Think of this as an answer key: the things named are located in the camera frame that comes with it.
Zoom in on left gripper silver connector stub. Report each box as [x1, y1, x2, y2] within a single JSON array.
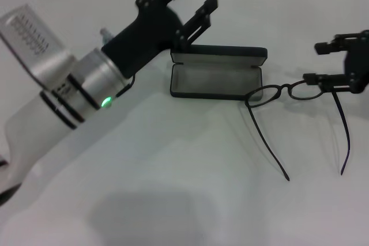
[[99, 28, 115, 44]]

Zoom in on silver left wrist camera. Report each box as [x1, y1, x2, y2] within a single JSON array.
[[0, 3, 76, 91]]

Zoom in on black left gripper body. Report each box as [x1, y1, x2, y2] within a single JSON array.
[[100, 0, 187, 80]]

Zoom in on black glasses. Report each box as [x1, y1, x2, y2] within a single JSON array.
[[244, 80, 352, 182]]

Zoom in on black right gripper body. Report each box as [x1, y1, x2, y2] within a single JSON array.
[[342, 29, 369, 94]]

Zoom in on black glasses case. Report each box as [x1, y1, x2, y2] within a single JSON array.
[[170, 43, 268, 101]]

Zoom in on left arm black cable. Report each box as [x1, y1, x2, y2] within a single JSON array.
[[114, 74, 137, 100]]

